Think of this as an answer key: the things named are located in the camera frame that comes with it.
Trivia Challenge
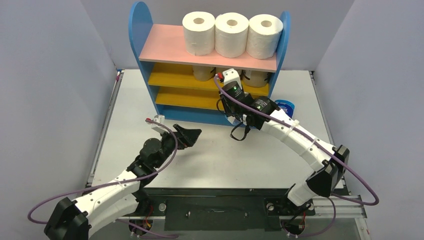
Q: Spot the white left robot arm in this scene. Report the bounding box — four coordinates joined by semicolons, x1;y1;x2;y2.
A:
44;123;202;240

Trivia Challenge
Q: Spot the brown printed paper roll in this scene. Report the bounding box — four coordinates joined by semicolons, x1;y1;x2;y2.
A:
192;65;216;82

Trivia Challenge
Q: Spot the white roll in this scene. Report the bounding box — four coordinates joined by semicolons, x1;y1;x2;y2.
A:
214;12;249;58
246;14;284;60
182;11;215;56

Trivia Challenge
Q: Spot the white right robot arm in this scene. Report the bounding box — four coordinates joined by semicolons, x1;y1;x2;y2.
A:
219;81;350;214

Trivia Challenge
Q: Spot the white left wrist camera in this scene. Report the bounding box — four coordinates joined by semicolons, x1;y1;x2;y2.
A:
145;114;169;135

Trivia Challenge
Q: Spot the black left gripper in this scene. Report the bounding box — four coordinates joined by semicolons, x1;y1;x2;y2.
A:
153;124;201;169

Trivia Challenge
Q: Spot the blue shelf with coloured boards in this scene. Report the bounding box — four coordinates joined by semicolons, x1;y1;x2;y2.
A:
128;1;291;125

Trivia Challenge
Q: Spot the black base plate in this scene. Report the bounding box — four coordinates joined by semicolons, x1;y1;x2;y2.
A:
115;188;325;232

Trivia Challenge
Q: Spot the blue wrapped roll right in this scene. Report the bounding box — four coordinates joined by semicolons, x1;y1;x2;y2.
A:
275;99;295;118

